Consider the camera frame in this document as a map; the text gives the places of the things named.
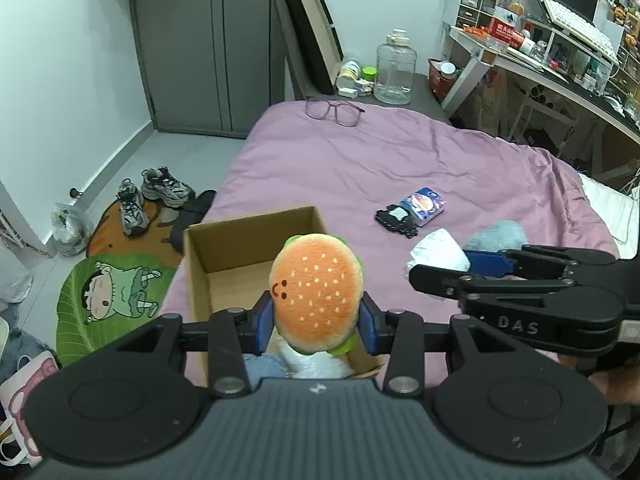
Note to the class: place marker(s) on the pink bed sheet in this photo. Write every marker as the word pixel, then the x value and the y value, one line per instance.
pixel 349 173

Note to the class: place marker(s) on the grey door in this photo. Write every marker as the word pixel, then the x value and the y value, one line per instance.
pixel 209 66

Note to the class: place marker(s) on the white keyboard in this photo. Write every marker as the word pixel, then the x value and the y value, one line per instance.
pixel 562 17

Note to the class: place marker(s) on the black framed cardboard tray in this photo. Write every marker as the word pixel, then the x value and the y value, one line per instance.
pixel 312 48

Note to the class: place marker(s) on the white stuffing plastic bag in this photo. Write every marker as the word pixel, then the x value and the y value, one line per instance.
pixel 438 249

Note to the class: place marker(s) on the red container under desk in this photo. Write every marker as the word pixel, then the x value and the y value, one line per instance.
pixel 441 77

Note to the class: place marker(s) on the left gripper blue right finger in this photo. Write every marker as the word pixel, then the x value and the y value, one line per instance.
pixel 399 335

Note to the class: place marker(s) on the clear trash plastic bag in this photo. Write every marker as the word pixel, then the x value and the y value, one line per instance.
pixel 71 229

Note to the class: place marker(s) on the large clear water jug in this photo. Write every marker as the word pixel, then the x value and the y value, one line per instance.
pixel 396 65

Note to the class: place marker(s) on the yellow-label jar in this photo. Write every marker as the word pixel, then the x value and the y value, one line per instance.
pixel 347 77

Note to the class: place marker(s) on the blue tissue pack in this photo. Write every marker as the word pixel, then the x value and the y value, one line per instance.
pixel 423 205

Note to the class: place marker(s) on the grey-blue fluffy plush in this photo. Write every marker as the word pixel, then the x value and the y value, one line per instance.
pixel 500 235

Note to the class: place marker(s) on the grey sneaker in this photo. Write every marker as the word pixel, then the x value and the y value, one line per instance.
pixel 160 184
pixel 131 206

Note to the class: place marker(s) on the pink cartoon tote bag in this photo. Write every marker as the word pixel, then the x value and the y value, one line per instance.
pixel 17 444

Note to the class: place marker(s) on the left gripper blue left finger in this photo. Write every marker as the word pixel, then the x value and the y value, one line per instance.
pixel 232 333

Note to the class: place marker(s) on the burger plush toy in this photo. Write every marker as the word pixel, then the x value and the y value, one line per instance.
pixel 316 284

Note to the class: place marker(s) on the white desk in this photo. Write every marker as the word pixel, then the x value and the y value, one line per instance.
pixel 482 60

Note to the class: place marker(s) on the brown cardboard box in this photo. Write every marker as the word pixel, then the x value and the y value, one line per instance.
pixel 228 264

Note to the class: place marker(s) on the grey sneaker right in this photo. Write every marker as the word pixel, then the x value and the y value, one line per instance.
pixel 160 184

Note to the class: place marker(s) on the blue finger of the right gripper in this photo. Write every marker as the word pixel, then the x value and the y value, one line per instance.
pixel 450 279
pixel 492 262

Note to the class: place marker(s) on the grey sneaker left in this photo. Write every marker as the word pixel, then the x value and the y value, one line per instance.
pixel 131 206

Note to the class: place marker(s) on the dark-framed eyeglasses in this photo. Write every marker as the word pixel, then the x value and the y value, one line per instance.
pixel 343 113

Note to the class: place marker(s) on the green cartoon leaf rug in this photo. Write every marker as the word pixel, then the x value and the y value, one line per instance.
pixel 104 297

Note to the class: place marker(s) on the red-label water bottle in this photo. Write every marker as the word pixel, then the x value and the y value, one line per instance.
pixel 502 24

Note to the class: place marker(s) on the small white soft bag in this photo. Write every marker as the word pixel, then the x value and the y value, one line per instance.
pixel 320 365

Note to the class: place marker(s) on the blue denim fabric toy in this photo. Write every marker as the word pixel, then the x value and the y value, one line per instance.
pixel 259 368

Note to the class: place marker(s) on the person's right hand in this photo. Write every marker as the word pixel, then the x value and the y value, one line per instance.
pixel 619 387

